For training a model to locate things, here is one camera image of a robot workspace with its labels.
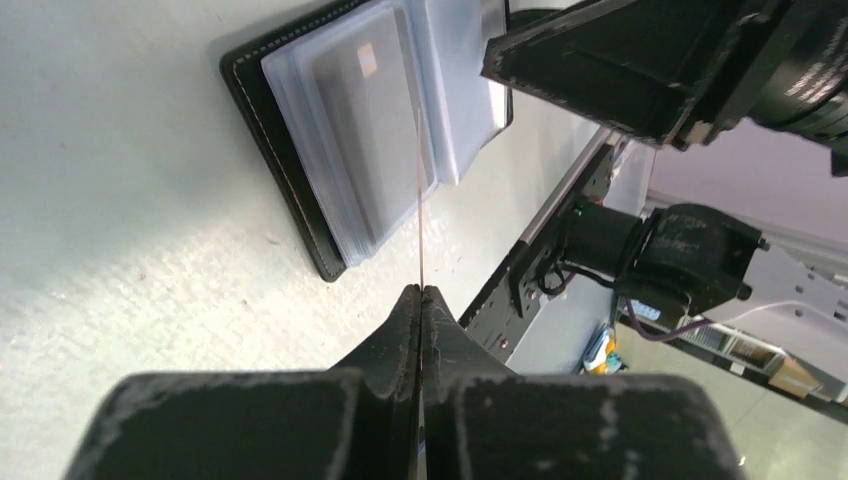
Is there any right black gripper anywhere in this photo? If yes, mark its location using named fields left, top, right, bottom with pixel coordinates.
left=748, top=1, right=847, bottom=176

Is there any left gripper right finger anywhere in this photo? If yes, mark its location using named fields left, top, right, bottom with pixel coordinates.
left=421, top=286, right=745, bottom=479

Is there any black leather card holder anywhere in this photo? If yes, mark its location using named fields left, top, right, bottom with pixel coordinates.
left=219, top=1, right=513, bottom=282

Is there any grey credit card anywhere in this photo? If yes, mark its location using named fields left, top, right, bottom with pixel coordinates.
left=308, top=2, right=436, bottom=247

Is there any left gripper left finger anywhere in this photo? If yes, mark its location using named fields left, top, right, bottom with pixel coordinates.
left=65, top=285, right=422, bottom=479

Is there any orange credit card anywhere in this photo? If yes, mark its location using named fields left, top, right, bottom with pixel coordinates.
left=416, top=108, right=426, bottom=291

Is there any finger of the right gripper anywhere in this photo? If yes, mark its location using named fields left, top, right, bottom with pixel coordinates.
left=482, top=1, right=789, bottom=147

